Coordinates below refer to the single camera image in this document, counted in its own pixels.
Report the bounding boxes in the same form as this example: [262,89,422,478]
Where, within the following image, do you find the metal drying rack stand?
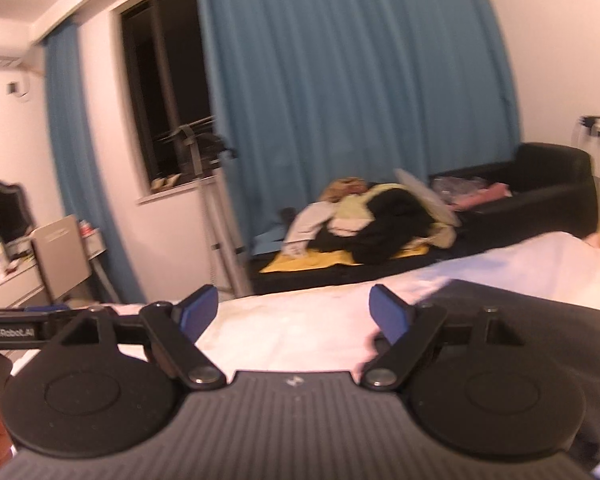
[157,115,253,297]

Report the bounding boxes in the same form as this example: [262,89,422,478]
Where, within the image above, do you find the yellow cloth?
[260,237,433,275]

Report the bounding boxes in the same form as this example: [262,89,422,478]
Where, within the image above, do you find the black sofa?
[250,142,597,297]

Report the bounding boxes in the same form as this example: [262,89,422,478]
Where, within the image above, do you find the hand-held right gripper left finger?
[59,284,228,390]

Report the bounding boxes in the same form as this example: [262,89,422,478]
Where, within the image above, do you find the pile of mixed clothes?
[282,176,458,266]

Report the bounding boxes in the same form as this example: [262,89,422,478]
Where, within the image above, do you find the black desk chair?
[0,180,36,246]

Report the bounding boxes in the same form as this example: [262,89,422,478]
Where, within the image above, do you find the grey desk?
[0,227,123,311]

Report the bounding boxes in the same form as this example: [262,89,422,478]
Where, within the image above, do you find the black pants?
[372,279,600,473]

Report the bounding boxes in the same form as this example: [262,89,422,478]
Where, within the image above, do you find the dark window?
[120,0,221,183]

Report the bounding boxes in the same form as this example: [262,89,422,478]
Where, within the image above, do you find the wide blue curtain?
[194,0,525,256]

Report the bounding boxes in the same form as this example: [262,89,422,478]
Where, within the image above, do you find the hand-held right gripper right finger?
[361,283,527,391]

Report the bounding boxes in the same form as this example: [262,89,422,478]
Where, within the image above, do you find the narrow blue curtain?
[42,17,146,306]

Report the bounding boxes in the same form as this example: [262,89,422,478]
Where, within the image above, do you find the pink cloth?
[450,182,512,211]

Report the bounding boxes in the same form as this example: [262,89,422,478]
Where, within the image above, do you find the white air conditioner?
[0,55,46,78]

